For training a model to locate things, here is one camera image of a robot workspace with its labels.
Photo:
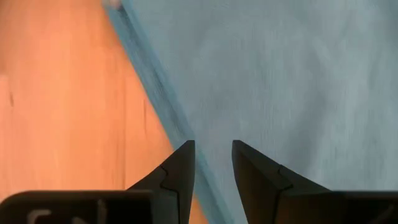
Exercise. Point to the blue microfiber towel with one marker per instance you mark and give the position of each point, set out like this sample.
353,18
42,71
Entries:
280,77

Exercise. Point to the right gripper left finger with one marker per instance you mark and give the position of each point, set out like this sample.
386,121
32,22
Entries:
177,177

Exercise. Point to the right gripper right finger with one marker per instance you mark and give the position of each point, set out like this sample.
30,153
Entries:
258,177

